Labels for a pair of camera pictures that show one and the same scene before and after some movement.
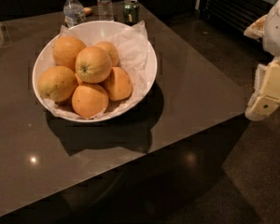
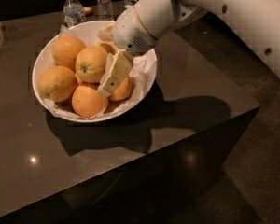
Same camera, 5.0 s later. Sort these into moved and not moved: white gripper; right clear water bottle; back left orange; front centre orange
Moved: white gripper
Not moved: right clear water bottle; back left orange; front centre orange
